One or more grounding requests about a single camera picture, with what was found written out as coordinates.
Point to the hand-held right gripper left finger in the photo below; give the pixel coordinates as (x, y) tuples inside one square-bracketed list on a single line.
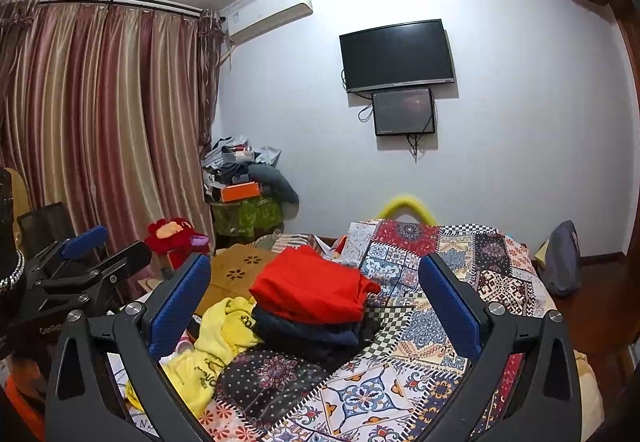
[(180, 307)]

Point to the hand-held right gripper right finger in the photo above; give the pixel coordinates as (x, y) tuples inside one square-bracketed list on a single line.
[(450, 307)]

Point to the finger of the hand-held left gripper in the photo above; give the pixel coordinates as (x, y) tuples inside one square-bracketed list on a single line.
[(125, 262), (86, 240)]

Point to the red zip jacket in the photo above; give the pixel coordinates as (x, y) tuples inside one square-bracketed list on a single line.
[(310, 282)]

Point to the dark flat panel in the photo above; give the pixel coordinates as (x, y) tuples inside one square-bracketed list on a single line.
[(45, 227)]

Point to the red plush toy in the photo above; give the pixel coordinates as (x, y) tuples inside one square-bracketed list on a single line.
[(167, 234)]

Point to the yellow garment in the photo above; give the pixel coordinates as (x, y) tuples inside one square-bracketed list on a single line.
[(210, 362)]

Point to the perforated wooden board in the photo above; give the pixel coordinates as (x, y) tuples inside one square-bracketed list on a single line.
[(235, 272)]

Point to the patchwork printed blanket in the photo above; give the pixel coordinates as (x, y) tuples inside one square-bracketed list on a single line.
[(400, 387)]

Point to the green printed cloth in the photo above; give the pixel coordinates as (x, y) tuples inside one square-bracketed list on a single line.
[(245, 219)]

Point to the yellow curved tube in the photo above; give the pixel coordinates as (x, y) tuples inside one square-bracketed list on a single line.
[(405, 202)]

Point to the striped curtain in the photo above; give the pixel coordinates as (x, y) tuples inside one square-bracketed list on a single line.
[(100, 122)]

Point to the grey backpack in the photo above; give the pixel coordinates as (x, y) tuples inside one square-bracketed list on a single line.
[(562, 262)]

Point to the folded blue jeans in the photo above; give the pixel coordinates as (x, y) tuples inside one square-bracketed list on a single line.
[(300, 329)]

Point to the orange box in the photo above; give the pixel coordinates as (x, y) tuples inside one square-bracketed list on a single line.
[(240, 192)]

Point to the black garment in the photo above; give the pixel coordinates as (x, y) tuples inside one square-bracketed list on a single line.
[(325, 354)]

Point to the pile of clutter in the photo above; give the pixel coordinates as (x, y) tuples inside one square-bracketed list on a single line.
[(230, 157)]

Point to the grey cushion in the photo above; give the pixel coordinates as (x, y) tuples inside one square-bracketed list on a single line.
[(275, 182)]

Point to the small black monitor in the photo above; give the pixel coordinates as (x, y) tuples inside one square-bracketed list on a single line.
[(402, 112)]

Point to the curtain rod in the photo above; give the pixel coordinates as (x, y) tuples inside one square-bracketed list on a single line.
[(125, 2)]

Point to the large black television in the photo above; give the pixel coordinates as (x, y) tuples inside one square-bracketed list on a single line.
[(397, 55)]

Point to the white air conditioner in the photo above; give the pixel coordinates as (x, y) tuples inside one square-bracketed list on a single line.
[(267, 12)]

